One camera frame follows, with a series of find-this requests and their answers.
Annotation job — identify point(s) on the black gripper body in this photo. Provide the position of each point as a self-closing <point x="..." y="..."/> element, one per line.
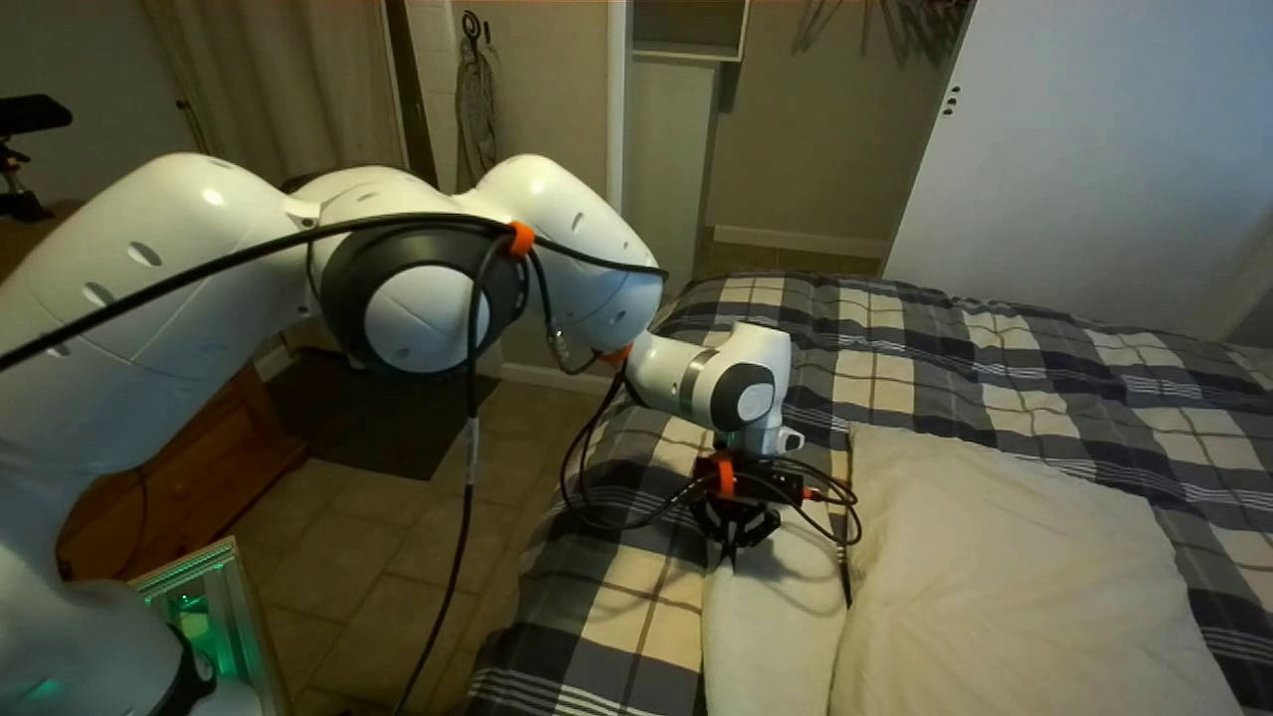
<point x="748" y="490"/>

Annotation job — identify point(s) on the cream terry towel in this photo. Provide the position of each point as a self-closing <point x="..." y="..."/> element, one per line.
<point x="771" y="640"/>

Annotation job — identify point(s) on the cream blanket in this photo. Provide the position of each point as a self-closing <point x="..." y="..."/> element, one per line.
<point x="1022" y="600"/>

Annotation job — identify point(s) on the green-lit robot base stand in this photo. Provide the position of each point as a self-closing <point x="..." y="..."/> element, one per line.
<point x="201" y="621"/>

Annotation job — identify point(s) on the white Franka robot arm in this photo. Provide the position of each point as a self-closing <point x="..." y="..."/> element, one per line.
<point x="162" y="332"/>

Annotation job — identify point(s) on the white hallway cabinet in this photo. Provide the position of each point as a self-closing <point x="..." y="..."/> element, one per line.
<point x="670" y="161"/>

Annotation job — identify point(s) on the white closet door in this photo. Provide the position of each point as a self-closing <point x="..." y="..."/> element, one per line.
<point x="1098" y="145"/>

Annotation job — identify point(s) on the dark dried plant decoration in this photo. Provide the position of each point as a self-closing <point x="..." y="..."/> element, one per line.
<point x="902" y="23"/>

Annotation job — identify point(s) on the brown wooden furniture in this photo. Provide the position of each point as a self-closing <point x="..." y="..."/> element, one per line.
<point x="185" y="490"/>

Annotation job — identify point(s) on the beige curtain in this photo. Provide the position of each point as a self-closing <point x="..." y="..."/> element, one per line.
<point x="291" y="81"/>

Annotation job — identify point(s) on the black equipment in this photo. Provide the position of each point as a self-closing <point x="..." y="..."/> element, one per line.
<point x="32" y="116"/>

